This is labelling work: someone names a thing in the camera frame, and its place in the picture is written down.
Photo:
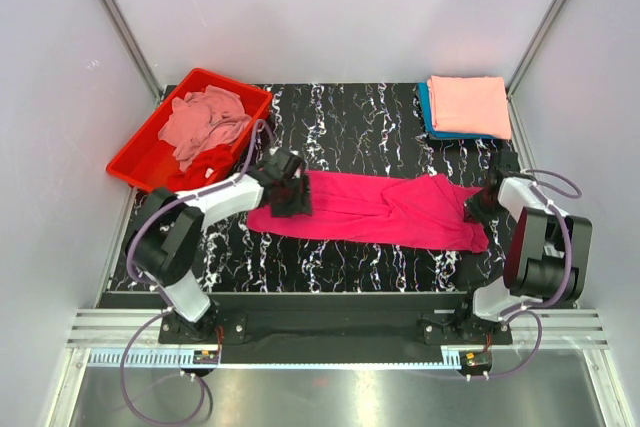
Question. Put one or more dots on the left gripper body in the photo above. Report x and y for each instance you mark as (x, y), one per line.
(296, 200)

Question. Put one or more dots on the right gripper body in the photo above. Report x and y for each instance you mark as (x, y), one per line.
(481, 208)

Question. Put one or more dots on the magenta t shirt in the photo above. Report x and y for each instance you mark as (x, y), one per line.
(422, 213)

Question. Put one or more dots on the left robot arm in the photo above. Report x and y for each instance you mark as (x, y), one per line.
(160, 250)

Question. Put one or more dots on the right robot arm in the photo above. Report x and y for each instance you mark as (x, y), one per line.
(548, 256)

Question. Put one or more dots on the red t shirt in bin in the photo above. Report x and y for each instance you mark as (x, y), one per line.
(207, 168)

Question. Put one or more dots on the black marble table mat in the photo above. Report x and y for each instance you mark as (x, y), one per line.
(366, 128)

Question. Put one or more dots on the folded salmon t shirt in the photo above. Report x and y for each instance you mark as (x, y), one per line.
(474, 105)

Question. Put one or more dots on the dusty pink t shirt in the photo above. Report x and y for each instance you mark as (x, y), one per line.
(201, 121)

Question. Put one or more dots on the folded blue t shirt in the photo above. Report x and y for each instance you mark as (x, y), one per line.
(424, 97)

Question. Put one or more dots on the red plastic bin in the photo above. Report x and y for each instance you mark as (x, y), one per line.
(146, 162)

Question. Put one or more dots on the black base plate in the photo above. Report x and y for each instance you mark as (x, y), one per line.
(347, 324)

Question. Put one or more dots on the white slotted cable duct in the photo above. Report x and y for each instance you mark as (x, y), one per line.
(439, 358)

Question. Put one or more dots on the aluminium rail profile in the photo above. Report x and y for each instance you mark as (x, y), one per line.
(107, 327)

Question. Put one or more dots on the left aluminium frame post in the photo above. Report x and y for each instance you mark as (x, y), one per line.
(131, 45)

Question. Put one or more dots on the aluminium frame post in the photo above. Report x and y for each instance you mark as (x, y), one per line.
(544, 28)
(131, 45)

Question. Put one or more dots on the right aluminium frame post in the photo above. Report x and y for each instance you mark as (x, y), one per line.
(544, 28)

